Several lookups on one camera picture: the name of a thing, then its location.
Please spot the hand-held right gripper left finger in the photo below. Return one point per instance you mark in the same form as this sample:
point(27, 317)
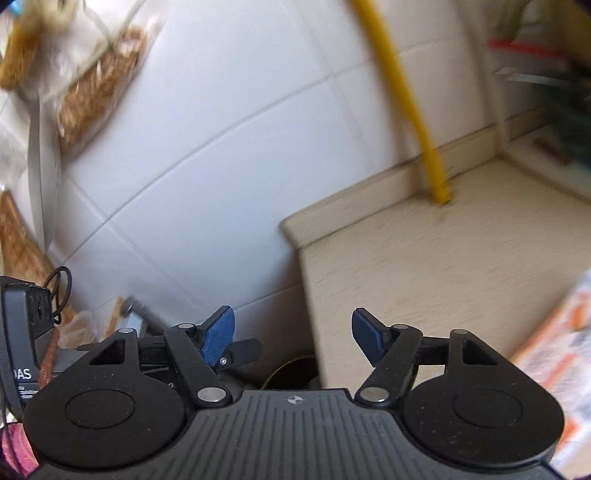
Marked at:
point(217, 337)

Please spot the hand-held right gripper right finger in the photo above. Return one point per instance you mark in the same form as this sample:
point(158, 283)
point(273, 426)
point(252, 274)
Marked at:
point(369, 334)

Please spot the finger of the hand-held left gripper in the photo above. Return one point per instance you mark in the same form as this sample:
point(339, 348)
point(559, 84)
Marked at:
point(244, 349)

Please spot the dark trash bin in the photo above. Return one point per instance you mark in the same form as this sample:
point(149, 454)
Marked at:
point(295, 374)

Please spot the magenta cloth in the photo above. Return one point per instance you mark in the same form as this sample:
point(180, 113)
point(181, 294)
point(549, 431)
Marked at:
point(16, 445)

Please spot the metal slotted skimmer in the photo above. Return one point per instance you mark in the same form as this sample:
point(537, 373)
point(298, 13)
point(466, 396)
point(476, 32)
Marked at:
point(44, 184)

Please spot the hanging clear plastic bag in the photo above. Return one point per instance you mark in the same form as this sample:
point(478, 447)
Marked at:
point(9, 157)

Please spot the orange and white carton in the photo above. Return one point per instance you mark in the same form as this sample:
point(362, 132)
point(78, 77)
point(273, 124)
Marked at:
point(558, 360)

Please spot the white dish rack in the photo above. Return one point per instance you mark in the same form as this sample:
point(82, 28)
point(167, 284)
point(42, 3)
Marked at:
point(545, 175)

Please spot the bag of dried brown sticks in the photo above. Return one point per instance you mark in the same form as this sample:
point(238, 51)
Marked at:
point(97, 92)

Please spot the yellow pipe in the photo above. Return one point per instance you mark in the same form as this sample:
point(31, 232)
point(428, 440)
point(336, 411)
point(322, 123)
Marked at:
point(401, 83)

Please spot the brown fibrous scrubber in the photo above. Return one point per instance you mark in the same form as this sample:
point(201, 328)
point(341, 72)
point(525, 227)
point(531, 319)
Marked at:
point(23, 60)

